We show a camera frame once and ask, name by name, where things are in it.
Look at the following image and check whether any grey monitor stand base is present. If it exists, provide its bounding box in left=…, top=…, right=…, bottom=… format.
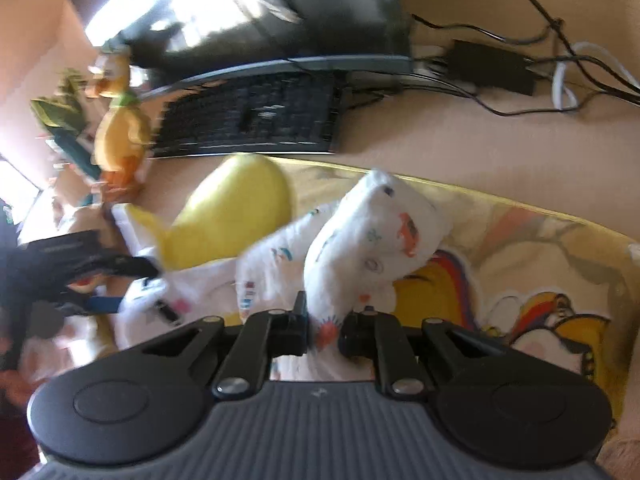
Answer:
left=131, top=54, right=417, bottom=102

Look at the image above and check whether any printed yellow mat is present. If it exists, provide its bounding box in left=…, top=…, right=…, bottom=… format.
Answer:
left=112, top=155, right=640, bottom=443

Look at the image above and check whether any yellow orange duck plush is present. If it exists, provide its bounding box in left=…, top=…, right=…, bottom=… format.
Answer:
left=87, top=44, right=154, bottom=202

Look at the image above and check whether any black keyboard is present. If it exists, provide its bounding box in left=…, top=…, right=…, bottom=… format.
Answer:
left=150, top=71, right=352, bottom=159

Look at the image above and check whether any black cable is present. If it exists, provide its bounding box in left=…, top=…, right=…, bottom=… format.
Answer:
left=350, top=80, right=640, bottom=118
left=486, top=0, right=640, bottom=92

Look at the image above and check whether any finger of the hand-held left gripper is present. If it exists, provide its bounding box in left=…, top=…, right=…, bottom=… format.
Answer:
left=60, top=294, right=127, bottom=318
left=85, top=252, right=164, bottom=282

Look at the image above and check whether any white cable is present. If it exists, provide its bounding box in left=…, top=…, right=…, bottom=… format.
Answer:
left=550, top=42, right=632, bottom=112

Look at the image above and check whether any black power adapter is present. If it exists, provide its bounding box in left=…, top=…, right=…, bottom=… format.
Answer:
left=446, top=38, right=537, bottom=97

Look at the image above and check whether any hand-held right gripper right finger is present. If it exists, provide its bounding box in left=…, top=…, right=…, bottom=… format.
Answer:
left=338, top=306, right=508, bottom=397

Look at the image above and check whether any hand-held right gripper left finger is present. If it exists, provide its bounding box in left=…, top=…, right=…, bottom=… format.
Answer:
left=131, top=291, right=308, bottom=401

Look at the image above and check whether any black computer monitor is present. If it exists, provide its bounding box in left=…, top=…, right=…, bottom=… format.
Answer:
left=65, top=0, right=417, bottom=75

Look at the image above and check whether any white patterned cloth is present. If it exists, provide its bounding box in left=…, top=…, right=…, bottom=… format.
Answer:
left=112, top=169, right=452, bottom=382

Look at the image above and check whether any yellow cloth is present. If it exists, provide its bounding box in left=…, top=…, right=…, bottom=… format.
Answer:
left=130, top=154, right=297, bottom=274

